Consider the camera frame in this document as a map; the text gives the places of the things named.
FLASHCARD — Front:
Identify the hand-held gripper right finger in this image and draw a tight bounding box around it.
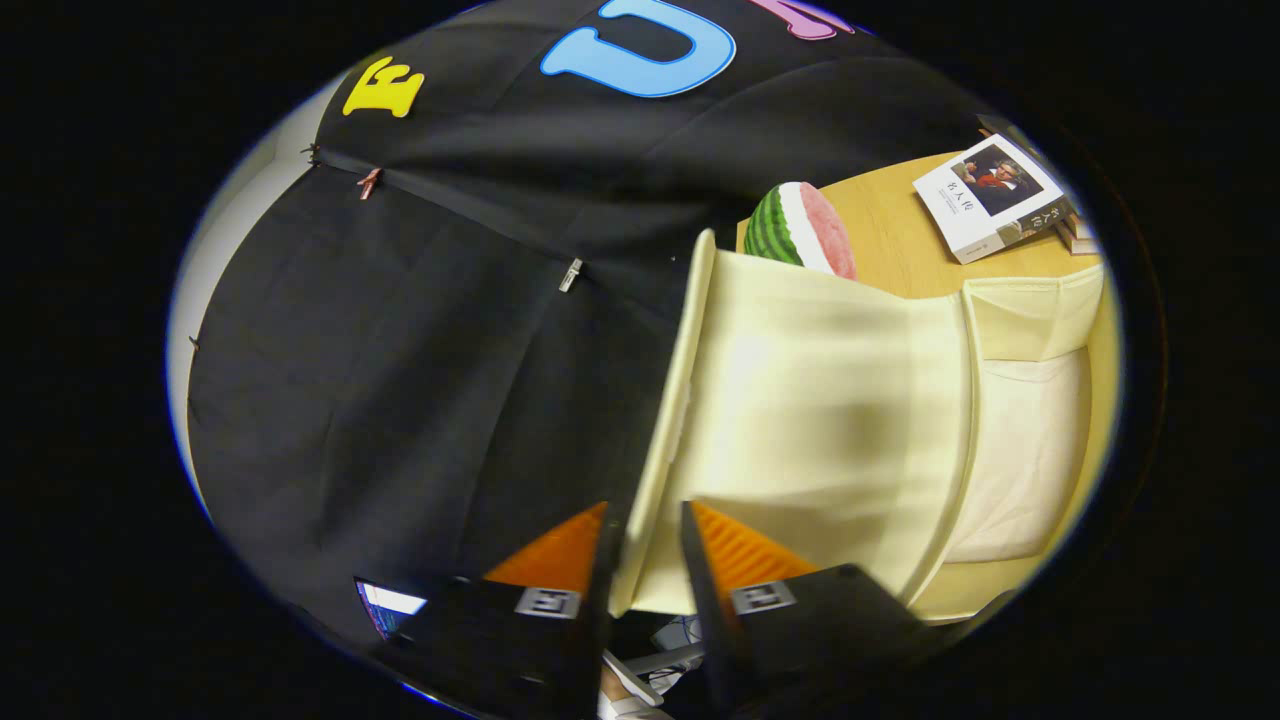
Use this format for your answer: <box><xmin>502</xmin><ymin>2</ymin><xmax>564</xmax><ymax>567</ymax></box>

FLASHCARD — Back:
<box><xmin>680</xmin><ymin>498</ymin><xmax>966</xmax><ymax>719</ymax></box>

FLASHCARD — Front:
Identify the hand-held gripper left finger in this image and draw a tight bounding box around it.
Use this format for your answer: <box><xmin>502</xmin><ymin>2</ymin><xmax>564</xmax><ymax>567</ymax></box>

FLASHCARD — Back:
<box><xmin>365</xmin><ymin>500</ymin><xmax>626</xmax><ymax>719</ymax></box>

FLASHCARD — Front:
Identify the cream fabric storage box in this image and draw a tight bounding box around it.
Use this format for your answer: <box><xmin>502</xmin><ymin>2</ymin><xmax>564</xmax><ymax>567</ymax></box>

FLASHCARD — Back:
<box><xmin>608</xmin><ymin>230</ymin><xmax>1109</xmax><ymax>623</ymax></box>

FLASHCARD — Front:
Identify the black backdrop cloth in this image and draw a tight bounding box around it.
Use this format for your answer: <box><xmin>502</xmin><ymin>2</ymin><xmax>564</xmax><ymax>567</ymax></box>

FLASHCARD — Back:
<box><xmin>185</xmin><ymin>0</ymin><xmax>1011</xmax><ymax>651</ymax></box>

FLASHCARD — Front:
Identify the watermelon slice plush toy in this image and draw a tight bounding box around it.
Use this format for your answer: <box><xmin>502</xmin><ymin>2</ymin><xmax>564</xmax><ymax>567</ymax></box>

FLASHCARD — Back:
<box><xmin>743</xmin><ymin>182</ymin><xmax>858</xmax><ymax>281</ymax></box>

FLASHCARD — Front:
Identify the white portrait cover book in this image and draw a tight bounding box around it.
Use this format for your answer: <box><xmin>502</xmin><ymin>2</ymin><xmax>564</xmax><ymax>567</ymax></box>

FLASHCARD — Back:
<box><xmin>912</xmin><ymin>133</ymin><xmax>1077</xmax><ymax>266</ymax></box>

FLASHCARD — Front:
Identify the brown-edged stacked book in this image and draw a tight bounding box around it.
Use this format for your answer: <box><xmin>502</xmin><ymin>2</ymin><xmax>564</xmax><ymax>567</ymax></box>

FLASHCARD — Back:
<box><xmin>1058</xmin><ymin>205</ymin><xmax>1103</xmax><ymax>257</ymax></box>

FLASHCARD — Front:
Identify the black hardcover book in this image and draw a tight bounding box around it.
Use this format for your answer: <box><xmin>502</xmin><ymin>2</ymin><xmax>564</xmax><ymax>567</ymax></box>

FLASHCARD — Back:
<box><xmin>975</xmin><ymin>113</ymin><xmax>1046</xmax><ymax>161</ymax></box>

